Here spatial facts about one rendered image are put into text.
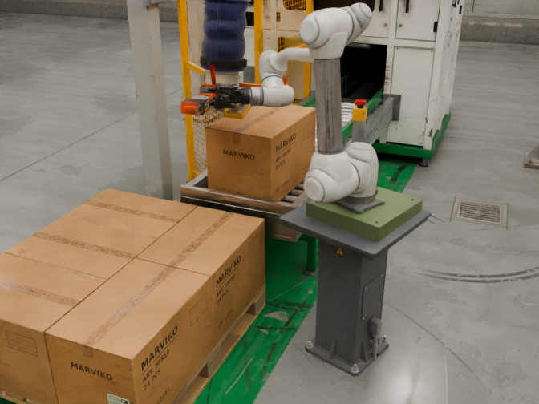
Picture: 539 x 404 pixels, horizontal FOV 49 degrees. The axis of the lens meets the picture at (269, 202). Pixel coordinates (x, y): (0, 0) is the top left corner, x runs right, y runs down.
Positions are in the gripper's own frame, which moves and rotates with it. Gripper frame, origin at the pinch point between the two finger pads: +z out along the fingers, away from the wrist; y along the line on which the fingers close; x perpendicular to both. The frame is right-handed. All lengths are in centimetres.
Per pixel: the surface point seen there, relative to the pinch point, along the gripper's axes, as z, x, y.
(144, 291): 31, -78, 35
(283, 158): -45, 2, 49
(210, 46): -5.1, 29.6, -3.5
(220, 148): -12, 10, 50
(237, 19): -18.0, 35.9, -14.8
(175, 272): 18, -67, 41
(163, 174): 15, 70, 148
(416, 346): -102, -99, 78
